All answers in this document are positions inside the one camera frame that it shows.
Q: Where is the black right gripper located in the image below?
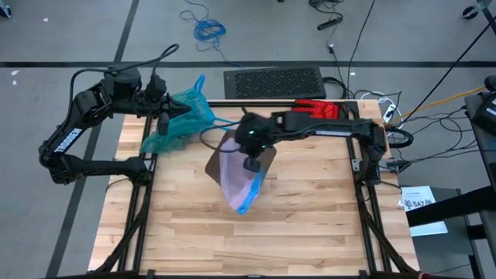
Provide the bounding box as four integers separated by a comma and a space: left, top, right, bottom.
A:
234, 112, 278, 174

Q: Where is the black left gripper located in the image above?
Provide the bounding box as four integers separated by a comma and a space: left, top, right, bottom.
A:
141, 72, 193, 136

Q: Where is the blue plastic trash bag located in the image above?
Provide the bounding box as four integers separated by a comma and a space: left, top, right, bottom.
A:
139, 74, 242, 155

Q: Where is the dark grey trash bin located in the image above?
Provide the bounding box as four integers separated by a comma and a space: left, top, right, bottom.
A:
204, 129, 277, 186

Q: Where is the pink plastic trash bag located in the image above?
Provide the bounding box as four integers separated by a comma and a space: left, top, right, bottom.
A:
219, 137, 268, 216

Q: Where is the black perforated computer case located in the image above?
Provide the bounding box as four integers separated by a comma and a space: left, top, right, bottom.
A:
223, 66, 327, 100

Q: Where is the red work glove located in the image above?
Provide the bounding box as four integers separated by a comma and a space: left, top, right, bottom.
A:
291, 98, 349, 120

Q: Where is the white power strip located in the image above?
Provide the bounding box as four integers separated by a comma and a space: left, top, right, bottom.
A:
381, 102, 398, 125

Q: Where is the white printed paper sheet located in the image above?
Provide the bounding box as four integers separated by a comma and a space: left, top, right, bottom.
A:
398, 184, 450, 238

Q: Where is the black side table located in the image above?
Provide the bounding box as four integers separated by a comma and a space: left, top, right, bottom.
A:
405, 185, 496, 279

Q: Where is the black wheeled stand base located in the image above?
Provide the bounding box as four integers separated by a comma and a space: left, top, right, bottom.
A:
461, 0, 496, 20

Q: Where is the blue coiled cable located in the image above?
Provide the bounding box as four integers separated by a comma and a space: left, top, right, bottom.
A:
179, 0, 243, 67

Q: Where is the long thin black cable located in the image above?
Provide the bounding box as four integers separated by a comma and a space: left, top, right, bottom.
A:
346, 0, 377, 100

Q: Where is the yellow cable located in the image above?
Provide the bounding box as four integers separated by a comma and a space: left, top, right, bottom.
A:
401, 87, 485, 117

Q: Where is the straight black cable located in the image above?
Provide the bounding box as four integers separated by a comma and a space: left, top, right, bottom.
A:
401, 22, 496, 119

